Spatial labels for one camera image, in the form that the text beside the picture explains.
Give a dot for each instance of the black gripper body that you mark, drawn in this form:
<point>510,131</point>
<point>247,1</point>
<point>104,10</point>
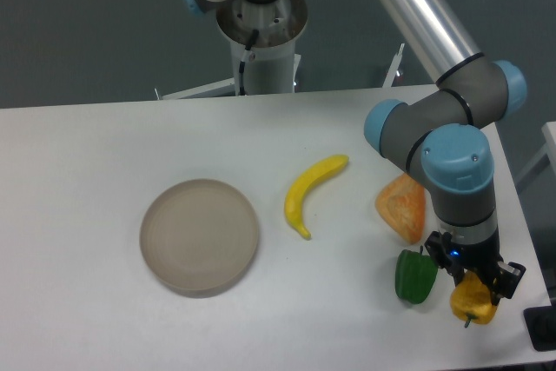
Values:
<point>482,257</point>

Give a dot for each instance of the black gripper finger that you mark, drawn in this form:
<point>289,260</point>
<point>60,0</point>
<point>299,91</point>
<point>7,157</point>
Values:
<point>506,280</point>
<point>445,255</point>

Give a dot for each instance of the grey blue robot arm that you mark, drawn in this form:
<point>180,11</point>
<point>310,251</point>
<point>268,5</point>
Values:
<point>438,141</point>

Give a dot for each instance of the green bell pepper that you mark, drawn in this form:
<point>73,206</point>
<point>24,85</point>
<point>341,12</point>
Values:
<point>415,275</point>

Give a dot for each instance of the beige round plate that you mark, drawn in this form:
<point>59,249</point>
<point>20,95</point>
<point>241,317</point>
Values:
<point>199,237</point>

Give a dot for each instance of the orange triangular bread piece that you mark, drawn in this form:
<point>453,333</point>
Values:
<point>402,205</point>

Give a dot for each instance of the black device at table edge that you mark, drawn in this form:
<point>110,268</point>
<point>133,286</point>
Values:
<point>540,324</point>

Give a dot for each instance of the yellow banana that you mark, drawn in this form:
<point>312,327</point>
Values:
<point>312,177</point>

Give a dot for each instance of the white frame at right edge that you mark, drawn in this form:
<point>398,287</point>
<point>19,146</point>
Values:
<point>543,159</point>

